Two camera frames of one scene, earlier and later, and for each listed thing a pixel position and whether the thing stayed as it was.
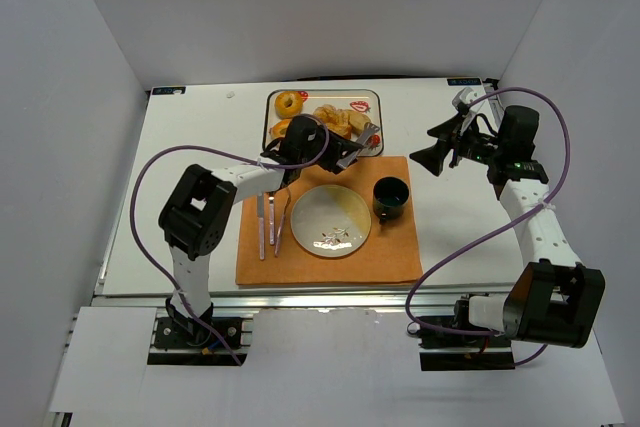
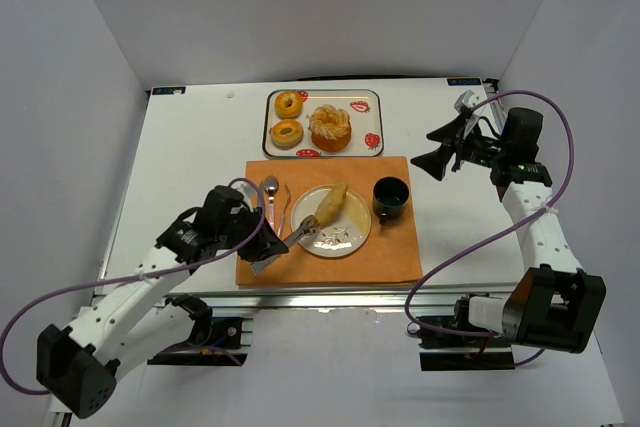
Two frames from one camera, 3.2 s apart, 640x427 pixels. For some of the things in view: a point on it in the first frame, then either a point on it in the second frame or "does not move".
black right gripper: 451,144 does not move
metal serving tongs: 370,128 -> 309,225
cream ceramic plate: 331,220 does not move
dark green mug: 389,197 does not move
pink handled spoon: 271,199 does not move
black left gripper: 333,148 -> 261,235
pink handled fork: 281,224 does not move
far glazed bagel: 288,112 does not move
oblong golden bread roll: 357,121 -> 333,203
